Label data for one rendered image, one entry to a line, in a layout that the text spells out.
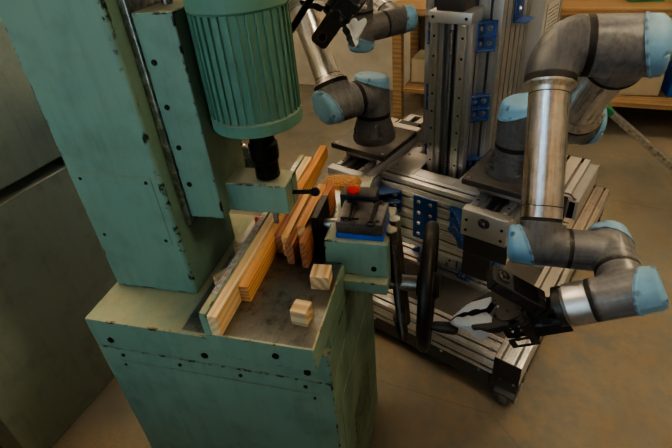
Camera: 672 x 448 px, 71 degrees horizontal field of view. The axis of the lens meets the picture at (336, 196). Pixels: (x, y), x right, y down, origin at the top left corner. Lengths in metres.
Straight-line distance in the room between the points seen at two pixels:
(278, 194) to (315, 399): 0.45
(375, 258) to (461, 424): 0.98
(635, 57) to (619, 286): 0.41
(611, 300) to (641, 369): 1.27
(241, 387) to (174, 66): 0.70
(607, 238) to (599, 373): 1.17
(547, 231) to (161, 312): 0.83
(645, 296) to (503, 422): 1.06
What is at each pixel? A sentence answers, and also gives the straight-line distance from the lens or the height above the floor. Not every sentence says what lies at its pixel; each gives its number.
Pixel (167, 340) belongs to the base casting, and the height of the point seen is 0.77.
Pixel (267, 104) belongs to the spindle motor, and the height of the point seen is 1.26.
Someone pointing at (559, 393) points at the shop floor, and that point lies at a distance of 1.99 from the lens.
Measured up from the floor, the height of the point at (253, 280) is 0.93.
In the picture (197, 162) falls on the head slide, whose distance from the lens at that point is 0.97.
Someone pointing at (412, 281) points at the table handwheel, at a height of 0.82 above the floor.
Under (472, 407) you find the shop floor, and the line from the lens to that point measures 1.89.
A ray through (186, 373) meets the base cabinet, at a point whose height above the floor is 0.66.
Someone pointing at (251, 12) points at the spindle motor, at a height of 1.41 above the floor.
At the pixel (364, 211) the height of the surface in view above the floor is 1.00.
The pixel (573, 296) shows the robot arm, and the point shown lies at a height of 0.95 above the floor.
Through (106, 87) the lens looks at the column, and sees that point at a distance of 0.95.
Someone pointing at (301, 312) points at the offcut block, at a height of 0.94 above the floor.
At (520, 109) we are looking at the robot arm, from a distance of 1.37.
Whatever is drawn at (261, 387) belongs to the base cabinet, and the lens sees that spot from 1.13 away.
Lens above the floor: 1.56
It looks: 33 degrees down
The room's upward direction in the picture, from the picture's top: 5 degrees counter-clockwise
